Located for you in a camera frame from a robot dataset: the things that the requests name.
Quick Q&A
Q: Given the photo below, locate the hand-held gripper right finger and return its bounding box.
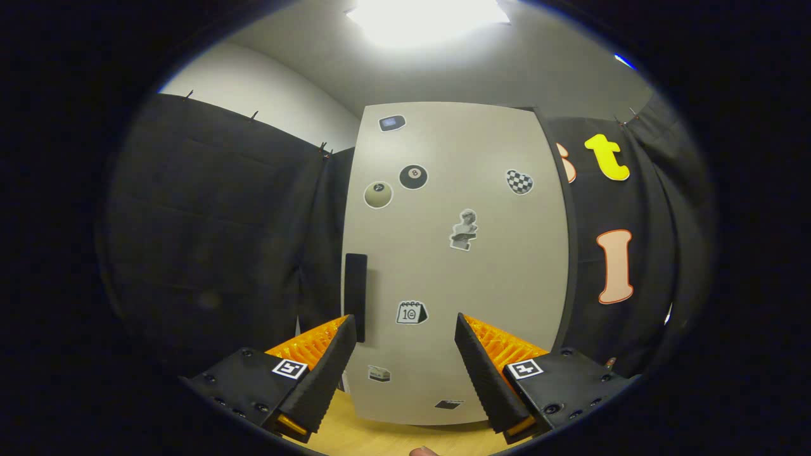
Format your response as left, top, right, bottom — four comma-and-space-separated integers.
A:
454, 312, 638, 444

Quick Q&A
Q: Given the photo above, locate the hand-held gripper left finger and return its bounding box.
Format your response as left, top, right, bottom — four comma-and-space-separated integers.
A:
184, 315, 357, 443

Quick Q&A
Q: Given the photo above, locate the black door handle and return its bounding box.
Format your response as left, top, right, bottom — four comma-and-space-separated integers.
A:
344, 252, 369, 344

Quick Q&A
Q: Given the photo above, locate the dark grey shoe cabinet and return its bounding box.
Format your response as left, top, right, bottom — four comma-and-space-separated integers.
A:
531, 106, 579, 353

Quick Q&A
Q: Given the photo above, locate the black backdrop cloth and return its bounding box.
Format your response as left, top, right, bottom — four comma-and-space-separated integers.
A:
105, 89, 718, 382

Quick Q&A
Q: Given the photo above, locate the large ceiling light panel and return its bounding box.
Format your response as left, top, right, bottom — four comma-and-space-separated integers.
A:
345, 0, 511, 49

